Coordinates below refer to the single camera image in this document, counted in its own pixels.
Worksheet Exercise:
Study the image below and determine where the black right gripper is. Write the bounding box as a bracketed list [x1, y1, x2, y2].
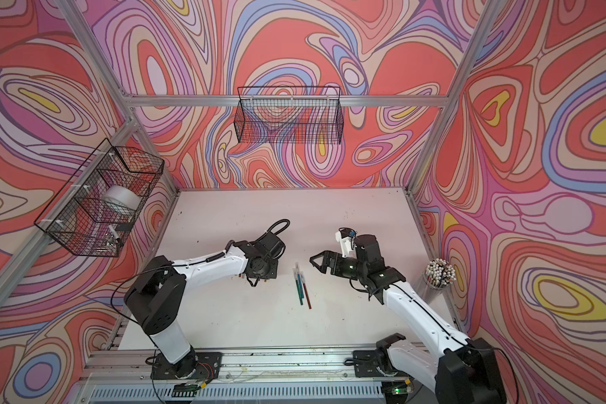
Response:
[310, 251, 368, 279]

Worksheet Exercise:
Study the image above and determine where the green capped knife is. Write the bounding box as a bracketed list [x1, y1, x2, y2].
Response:
[293, 268, 304, 306]

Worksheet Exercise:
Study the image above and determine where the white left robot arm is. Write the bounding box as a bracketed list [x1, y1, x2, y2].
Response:
[124, 232, 285, 373]

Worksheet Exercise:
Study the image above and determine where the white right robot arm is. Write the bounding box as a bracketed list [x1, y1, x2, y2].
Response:
[310, 229, 508, 403]

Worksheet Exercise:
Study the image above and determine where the clear cup of craft knives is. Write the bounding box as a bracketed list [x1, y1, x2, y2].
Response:
[424, 259, 457, 290]

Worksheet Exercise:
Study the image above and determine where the red capped knife right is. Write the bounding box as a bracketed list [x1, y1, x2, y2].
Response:
[299, 273, 312, 310]

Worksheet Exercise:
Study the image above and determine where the blue capped knife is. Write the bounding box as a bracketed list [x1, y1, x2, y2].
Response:
[294, 263, 304, 300]

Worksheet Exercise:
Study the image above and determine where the white tape roll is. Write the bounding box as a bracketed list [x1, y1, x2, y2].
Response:
[101, 185, 141, 215]

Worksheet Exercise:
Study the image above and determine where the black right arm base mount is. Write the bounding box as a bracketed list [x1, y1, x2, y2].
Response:
[343, 333, 424, 380]

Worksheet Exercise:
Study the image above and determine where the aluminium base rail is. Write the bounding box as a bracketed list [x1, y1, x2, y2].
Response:
[69, 344, 436, 403]

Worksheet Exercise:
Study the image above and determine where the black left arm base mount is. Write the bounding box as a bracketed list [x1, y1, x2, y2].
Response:
[146, 336, 223, 383]

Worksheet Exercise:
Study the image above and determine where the black wire basket back wall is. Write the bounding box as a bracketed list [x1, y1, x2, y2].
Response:
[233, 85, 344, 146]

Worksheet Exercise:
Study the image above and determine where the black wire basket wall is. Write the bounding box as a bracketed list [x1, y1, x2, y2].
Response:
[233, 85, 344, 146]
[35, 139, 164, 258]

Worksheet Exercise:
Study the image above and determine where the black wire basket left wall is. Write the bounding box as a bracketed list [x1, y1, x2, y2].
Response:
[35, 139, 164, 258]

